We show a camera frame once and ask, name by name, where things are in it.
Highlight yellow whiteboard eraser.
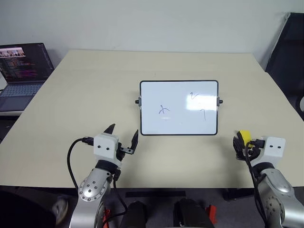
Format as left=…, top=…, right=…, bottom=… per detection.
left=235, top=129, right=254, bottom=149

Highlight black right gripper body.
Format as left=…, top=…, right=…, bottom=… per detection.
left=236, top=147, right=261, bottom=163

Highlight dark rounded shape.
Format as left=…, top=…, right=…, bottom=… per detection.
left=174, top=198, right=210, bottom=228
left=120, top=200, right=148, bottom=228

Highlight black office chair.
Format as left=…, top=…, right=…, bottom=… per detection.
left=264, top=12, right=304, bottom=106

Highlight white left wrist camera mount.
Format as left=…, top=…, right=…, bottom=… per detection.
left=93, top=133, right=120, bottom=165

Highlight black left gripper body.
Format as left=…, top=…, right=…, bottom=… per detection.
left=115, top=142, right=134, bottom=165

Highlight red plastic piece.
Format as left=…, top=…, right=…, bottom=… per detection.
left=103, top=207, right=113, bottom=222
left=205, top=204, right=218, bottom=224

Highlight whiteboard with black frame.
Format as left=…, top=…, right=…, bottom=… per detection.
left=134, top=80, right=224, bottom=136

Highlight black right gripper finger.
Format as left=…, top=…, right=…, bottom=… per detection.
left=245, top=142, right=255, bottom=156
left=233, top=133, right=246, bottom=157

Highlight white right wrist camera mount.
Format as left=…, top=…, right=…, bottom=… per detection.
left=250, top=136, right=286, bottom=167

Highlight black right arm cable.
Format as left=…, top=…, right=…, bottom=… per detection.
left=245, top=138, right=267, bottom=228

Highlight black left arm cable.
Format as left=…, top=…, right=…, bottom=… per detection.
left=66, top=136, right=129, bottom=228

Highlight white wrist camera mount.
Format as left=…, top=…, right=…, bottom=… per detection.
left=93, top=133, right=120, bottom=165
left=250, top=136, right=286, bottom=167

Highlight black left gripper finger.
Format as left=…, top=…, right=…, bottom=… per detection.
left=103, top=123, right=117, bottom=137
left=129, top=129, right=139, bottom=155

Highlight open laptop with dark screen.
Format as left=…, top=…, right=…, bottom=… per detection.
left=0, top=42, right=55, bottom=112

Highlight large black rounded object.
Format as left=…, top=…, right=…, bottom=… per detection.
left=0, top=189, right=58, bottom=228

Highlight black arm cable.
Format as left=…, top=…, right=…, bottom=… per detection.
left=245, top=138, right=267, bottom=228
left=66, top=136, right=129, bottom=228

